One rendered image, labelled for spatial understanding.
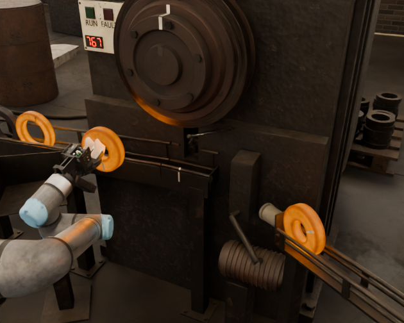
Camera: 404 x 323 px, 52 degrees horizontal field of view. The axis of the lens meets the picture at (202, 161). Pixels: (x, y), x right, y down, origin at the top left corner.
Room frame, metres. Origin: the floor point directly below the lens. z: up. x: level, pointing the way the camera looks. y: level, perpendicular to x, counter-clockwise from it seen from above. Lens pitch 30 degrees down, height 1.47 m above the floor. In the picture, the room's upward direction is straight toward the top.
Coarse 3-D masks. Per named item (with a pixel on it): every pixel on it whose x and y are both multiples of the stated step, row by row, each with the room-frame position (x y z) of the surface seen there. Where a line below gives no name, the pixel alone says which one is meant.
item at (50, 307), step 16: (0, 160) 1.36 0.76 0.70; (16, 160) 1.37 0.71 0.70; (32, 160) 1.38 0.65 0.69; (48, 160) 1.39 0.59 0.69; (0, 176) 1.33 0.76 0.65; (16, 176) 1.37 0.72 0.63; (32, 176) 1.38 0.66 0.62; (48, 176) 1.39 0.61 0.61; (0, 192) 1.29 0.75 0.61; (16, 192) 1.31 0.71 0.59; (32, 192) 1.31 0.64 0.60; (0, 208) 1.21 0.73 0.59; (16, 208) 1.21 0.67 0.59; (64, 288) 1.26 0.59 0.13; (80, 288) 1.38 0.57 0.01; (48, 304) 1.29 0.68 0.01; (64, 304) 1.26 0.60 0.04; (80, 304) 1.29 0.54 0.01; (48, 320) 1.20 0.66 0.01; (64, 320) 1.20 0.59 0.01; (80, 320) 1.21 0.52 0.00
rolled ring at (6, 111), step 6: (0, 108) 1.69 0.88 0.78; (0, 114) 1.68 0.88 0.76; (6, 114) 1.66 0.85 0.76; (12, 114) 1.68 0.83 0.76; (6, 120) 1.66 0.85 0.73; (12, 120) 1.65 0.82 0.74; (12, 126) 1.65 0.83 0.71; (0, 132) 1.72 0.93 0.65; (12, 138) 1.66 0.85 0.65; (18, 138) 1.65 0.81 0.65
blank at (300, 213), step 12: (300, 204) 0.97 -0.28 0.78; (288, 216) 0.99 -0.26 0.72; (300, 216) 0.94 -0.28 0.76; (312, 216) 0.92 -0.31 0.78; (288, 228) 0.98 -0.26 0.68; (300, 228) 0.98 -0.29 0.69; (312, 228) 0.90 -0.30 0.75; (300, 240) 0.94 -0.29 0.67; (312, 240) 0.89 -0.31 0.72; (324, 240) 0.89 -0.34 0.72
